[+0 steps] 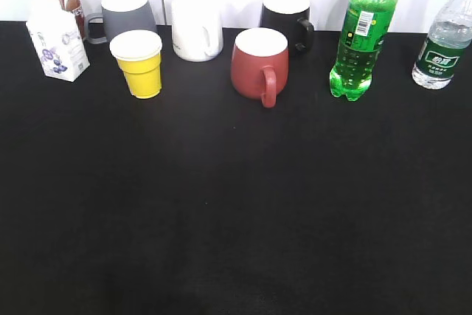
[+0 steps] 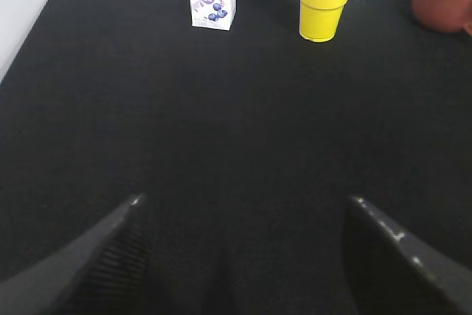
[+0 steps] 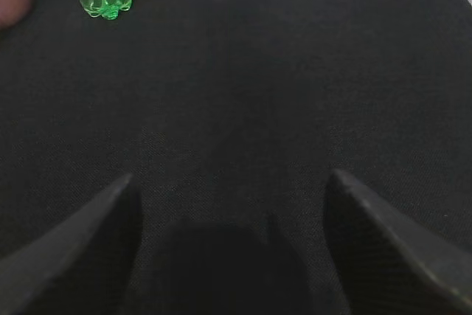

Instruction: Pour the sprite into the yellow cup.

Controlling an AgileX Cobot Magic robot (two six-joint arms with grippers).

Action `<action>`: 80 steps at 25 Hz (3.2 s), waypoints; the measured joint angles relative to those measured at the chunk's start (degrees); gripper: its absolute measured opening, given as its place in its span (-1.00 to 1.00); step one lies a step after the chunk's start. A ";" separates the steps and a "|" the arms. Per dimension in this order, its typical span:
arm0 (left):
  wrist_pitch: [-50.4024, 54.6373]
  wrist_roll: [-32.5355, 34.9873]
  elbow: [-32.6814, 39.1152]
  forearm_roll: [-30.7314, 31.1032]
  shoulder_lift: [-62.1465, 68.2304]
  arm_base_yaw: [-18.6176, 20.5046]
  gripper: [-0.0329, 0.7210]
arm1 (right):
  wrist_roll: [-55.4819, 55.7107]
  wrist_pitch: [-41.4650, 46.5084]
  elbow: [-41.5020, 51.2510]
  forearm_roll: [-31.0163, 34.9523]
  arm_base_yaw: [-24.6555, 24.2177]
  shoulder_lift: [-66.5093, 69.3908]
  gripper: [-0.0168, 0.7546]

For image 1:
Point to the yellow paper cup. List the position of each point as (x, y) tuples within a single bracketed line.
[(139, 55)]

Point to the green soda bottle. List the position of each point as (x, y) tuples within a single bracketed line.
[(366, 23)]

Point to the clear cestbon water bottle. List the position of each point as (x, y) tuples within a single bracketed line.
[(447, 39)]

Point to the red mug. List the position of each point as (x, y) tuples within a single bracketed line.
[(260, 64)]

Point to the white mug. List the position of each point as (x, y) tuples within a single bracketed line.
[(197, 33)]

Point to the black mug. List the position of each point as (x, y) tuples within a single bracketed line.
[(292, 19)]

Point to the grey mug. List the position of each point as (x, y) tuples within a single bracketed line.
[(121, 16)]

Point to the white blueberry milk carton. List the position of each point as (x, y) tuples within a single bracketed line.
[(57, 40)]

